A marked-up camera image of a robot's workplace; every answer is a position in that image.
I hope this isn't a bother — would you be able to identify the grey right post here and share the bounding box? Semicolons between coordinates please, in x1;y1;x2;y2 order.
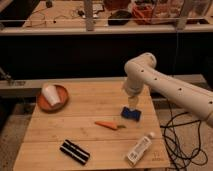
176;0;193;30

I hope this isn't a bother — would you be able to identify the white foam cup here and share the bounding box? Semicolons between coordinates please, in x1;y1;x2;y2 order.
42;85;61;107

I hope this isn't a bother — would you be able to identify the black white striped box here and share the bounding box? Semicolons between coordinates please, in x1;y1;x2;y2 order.
60;139;90;165

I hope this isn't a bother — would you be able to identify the black object on shelf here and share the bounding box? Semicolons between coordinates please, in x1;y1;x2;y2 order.
108;10;132;26

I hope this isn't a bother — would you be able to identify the grey vertical post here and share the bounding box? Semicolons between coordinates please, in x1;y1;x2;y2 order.
83;0;94;31

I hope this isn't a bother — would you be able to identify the orange toy carrot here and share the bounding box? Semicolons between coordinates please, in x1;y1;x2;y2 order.
95;121;126;130

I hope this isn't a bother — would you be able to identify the orange basket on shelf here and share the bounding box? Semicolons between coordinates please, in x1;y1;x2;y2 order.
132;5;153;25

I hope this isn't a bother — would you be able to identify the black cable bundle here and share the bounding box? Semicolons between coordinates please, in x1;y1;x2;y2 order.
159;111;210;171

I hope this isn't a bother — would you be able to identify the blue sponge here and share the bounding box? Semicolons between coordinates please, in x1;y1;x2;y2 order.
121;107;141;121

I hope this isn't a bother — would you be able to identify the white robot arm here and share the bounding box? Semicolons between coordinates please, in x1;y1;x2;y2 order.
123;53;213;128

